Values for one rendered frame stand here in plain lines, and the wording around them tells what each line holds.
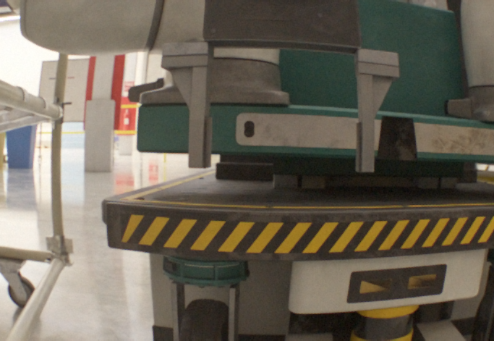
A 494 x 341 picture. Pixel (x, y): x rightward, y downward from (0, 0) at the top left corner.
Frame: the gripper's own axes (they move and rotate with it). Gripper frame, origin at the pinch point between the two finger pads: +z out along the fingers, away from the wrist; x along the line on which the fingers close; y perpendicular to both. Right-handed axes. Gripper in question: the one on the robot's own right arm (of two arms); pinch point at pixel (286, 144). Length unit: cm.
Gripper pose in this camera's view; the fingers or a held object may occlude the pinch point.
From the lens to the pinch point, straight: 44.8
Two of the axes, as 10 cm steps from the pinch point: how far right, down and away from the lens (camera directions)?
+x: -9.9, -0.3, 1.1
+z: -0.2, 10.0, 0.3
